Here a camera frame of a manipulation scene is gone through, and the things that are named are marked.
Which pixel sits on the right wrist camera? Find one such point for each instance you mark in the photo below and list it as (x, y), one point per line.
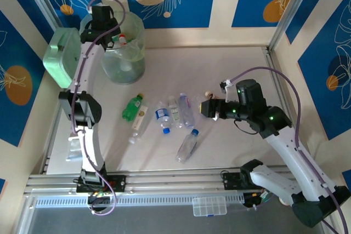
(227, 91)

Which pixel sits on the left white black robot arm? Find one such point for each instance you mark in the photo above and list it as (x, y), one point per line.
(82, 108)

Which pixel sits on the small circuit board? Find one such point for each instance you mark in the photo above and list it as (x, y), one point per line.
(257, 196)
(98, 195)

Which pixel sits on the clear plastic organizer box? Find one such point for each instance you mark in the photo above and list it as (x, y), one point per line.
(209, 206)

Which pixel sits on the clear bottle with blue cap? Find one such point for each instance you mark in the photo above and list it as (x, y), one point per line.
(187, 146)

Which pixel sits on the mint green bin lid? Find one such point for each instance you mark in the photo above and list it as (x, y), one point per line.
(60, 58)

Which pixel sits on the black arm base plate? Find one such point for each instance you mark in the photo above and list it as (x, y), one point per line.
(118, 183)
(230, 180)

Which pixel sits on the clear bottle with cream label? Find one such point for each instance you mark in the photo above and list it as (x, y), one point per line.
(140, 120)

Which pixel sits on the blue label bottle blue cap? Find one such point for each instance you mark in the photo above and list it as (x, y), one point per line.
(162, 113)

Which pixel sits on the clear plastic bin with liner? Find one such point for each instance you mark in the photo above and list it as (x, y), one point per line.
(123, 69)

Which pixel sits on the red label bottle red cap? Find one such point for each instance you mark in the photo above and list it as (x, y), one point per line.
(122, 38)

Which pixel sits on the tall clear bottle lilac cap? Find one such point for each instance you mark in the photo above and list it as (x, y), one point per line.
(186, 110)

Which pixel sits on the green bottle with yellow cap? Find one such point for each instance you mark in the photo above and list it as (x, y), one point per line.
(131, 109)

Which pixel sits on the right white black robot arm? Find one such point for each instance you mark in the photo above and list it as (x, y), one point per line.
(288, 157)

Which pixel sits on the aluminium front rail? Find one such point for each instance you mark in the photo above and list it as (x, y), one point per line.
(175, 183)

